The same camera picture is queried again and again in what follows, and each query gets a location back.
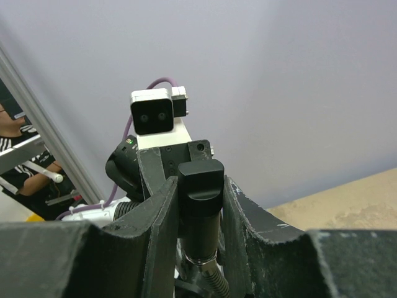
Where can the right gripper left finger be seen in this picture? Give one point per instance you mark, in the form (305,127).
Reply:
(132,257)

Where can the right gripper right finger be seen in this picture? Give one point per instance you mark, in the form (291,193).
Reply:
(266,257)

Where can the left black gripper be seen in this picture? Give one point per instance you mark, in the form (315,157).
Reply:
(157,163)

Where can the black T-shaped fitting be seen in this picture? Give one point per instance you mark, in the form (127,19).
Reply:
(190,212)

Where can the person in black shirt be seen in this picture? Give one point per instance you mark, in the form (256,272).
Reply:
(28,187)

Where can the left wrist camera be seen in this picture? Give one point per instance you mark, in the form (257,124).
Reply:
(158,117)

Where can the aluminium rail frame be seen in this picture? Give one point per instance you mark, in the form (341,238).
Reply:
(46,126)

